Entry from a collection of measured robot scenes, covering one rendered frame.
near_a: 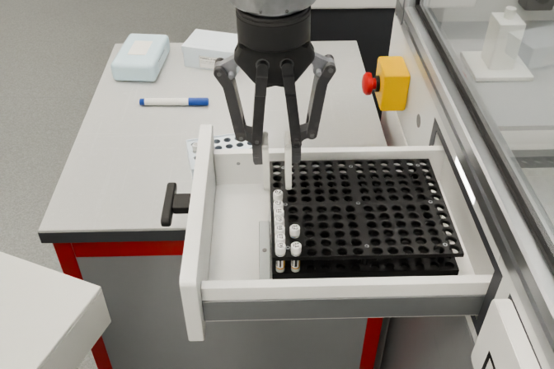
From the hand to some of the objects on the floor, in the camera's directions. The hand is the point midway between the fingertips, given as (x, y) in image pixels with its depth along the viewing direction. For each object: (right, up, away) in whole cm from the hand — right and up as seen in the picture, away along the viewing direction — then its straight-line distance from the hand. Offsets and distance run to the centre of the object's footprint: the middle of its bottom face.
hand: (277, 161), depth 69 cm
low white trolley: (-9, -50, +92) cm, 104 cm away
